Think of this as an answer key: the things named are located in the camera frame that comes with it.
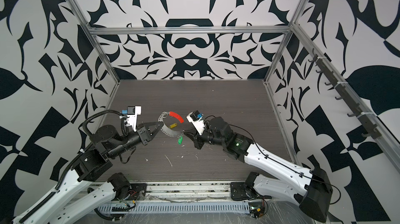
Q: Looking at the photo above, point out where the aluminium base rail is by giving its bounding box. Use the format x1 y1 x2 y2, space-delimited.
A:
54 179 321 204

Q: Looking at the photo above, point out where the wall hook rack dark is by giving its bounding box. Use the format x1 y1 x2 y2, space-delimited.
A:
309 50 382 139

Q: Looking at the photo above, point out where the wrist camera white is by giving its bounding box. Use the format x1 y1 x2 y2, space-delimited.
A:
186 111 206 135
120 106 142 132

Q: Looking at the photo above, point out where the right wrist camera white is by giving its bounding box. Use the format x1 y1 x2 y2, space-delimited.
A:
186 111 206 135

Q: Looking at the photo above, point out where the large wire keyring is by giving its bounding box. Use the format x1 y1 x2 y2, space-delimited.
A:
158 112 183 138

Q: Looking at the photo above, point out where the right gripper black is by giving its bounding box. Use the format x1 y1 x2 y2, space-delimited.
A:
184 126 229 150

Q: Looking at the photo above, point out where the red key tag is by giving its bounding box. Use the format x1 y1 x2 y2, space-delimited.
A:
169 112 184 123

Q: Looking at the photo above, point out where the small circuit board green led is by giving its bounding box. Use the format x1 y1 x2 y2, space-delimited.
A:
249 201 268 219

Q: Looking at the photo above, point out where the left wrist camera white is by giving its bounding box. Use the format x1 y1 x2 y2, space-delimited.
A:
120 106 142 132

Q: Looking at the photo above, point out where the white slotted cable duct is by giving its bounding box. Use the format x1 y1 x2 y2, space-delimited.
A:
98 202 251 214

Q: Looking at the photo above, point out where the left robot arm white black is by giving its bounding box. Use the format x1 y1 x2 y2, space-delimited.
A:
3 122 164 224

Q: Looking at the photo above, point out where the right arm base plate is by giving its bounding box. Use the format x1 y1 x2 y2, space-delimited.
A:
230 182 273 201

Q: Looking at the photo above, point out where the black corrugated cable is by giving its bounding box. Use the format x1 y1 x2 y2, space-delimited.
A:
82 110 123 137

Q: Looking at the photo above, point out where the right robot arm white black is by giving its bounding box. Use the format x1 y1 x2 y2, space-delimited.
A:
183 111 336 223

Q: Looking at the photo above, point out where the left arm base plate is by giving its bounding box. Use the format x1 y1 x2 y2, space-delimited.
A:
125 183 148 201

